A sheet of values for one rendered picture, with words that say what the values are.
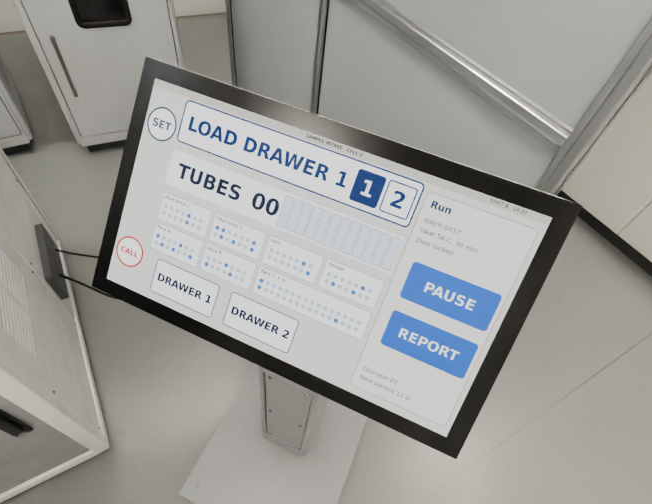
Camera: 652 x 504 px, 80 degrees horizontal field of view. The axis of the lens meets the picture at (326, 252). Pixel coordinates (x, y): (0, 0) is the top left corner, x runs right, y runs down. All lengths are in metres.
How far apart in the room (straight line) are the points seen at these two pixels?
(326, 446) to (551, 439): 0.83
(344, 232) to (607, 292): 1.99
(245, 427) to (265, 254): 1.04
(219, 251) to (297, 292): 0.11
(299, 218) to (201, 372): 1.18
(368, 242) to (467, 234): 0.11
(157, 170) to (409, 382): 0.40
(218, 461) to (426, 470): 0.69
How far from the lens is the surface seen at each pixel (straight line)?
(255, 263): 0.48
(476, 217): 0.44
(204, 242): 0.51
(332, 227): 0.45
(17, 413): 1.14
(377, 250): 0.44
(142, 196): 0.55
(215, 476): 1.43
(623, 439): 1.96
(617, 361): 2.12
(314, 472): 1.42
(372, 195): 0.44
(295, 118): 0.46
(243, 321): 0.50
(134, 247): 0.57
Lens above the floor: 1.44
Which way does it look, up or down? 51 degrees down
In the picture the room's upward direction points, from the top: 10 degrees clockwise
